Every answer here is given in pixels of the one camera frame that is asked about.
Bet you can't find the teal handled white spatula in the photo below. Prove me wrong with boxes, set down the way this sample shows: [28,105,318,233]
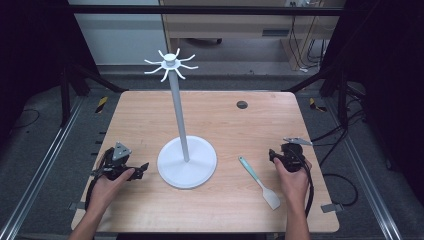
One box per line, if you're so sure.
[237,155,282,211]

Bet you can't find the black horizontal frame bar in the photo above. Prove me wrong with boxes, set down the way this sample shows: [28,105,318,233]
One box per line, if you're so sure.
[66,4,348,17]

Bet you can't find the yellow black tape marker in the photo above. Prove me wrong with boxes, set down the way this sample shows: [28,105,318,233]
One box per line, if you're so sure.
[308,97,328,113]
[95,96,110,115]

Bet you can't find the light wooden desk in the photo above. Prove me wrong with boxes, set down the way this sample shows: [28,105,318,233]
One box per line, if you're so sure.
[159,0,346,72]

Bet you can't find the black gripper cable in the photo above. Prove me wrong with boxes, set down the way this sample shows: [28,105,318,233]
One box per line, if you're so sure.
[289,148,315,219]
[84,148,115,212]

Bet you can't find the aluminium floor rail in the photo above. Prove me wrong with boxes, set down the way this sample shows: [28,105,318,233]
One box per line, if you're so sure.
[323,98,404,240]
[0,95,85,240]

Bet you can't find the white hook rack stand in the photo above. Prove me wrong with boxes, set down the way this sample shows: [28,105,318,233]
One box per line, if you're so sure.
[143,47,218,190]

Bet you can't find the black floor cable bundle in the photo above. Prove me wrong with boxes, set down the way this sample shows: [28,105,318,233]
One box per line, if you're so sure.
[311,83,367,168]

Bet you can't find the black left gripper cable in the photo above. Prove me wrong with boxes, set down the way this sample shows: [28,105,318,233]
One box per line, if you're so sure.
[84,148,115,212]

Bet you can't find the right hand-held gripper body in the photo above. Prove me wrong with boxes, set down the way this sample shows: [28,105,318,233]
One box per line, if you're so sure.
[275,136,314,174]

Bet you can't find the black metal stand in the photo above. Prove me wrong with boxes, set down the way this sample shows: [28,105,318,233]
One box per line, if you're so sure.
[59,62,130,128]
[285,61,350,129]

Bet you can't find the thin black floor cable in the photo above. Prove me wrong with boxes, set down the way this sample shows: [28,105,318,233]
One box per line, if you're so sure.
[11,107,42,130]

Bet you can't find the person's left hand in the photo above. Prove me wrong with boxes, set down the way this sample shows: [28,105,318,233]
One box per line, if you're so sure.
[87,167,136,215]

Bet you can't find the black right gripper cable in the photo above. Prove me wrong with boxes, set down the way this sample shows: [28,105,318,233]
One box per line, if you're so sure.
[289,148,315,219]

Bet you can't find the grey metal table bracket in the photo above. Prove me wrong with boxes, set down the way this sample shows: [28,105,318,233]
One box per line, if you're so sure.
[320,202,345,214]
[67,201,87,212]

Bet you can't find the black looped floor cable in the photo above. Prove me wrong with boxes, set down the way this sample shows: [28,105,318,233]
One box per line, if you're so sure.
[321,172,360,208]

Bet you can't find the white cabinet panel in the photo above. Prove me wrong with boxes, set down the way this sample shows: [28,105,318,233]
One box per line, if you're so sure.
[67,0,168,66]

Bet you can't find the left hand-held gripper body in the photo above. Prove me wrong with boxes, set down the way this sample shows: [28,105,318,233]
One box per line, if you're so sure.
[91,141,135,183]

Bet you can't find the hanging desk cables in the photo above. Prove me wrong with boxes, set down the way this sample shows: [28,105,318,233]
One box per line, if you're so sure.
[288,0,331,74]

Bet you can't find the person's right hand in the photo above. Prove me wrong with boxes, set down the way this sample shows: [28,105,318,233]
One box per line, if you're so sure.
[273,157,313,211]

